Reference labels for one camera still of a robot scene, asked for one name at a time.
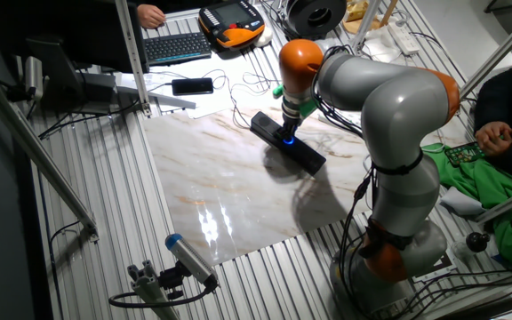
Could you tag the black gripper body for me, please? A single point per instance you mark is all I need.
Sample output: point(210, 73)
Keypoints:
point(291, 122)

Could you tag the light wooden board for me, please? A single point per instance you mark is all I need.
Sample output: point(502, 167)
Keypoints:
point(354, 11)

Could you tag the black filament spool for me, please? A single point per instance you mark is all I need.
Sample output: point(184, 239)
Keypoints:
point(316, 18)

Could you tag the aluminium frame bar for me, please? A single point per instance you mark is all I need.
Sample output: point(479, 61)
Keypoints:
point(500, 49)
point(34, 151)
point(509, 202)

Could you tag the black smartphone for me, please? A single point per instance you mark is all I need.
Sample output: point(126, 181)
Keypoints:
point(192, 86)

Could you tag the green cloth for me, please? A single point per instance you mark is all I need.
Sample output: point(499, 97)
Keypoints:
point(496, 200)

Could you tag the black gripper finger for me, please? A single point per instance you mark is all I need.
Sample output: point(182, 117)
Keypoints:
point(291, 134)
point(283, 133)

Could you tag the blue-lit speaker knob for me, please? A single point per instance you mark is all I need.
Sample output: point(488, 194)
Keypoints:
point(288, 141)

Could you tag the aluminium frame post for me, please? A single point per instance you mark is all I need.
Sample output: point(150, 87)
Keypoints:
point(132, 58)
point(367, 22)

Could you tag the bare human hand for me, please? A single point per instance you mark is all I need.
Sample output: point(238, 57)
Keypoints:
point(151, 17)
point(493, 138)

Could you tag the silver camera blue end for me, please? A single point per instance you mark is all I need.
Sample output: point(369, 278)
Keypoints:
point(191, 260)

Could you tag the black keyboard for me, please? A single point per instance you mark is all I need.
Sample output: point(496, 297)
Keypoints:
point(176, 48)

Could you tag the small silver camera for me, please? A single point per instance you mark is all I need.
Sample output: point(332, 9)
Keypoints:
point(34, 77)

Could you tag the black round knob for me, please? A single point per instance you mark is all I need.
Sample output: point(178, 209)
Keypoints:
point(477, 242)

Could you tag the black monitor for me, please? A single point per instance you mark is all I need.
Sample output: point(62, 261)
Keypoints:
point(87, 31)

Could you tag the white three-socket power strip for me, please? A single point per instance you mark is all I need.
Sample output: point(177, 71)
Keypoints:
point(340, 126)

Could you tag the black speaker bar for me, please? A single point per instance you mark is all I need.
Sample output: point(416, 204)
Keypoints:
point(305, 157)

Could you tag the orange black teach pendant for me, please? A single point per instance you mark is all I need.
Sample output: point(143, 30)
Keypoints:
point(231, 22)

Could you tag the aluminium camera mount profile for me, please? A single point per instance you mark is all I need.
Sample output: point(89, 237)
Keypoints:
point(149, 289)

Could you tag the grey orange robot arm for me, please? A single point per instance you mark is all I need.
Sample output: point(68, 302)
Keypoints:
point(394, 111)

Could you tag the white foam sheet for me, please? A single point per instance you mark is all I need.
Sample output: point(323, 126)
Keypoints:
point(460, 202)

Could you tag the smartphone with colourful screen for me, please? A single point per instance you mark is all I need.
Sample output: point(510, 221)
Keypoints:
point(462, 154)

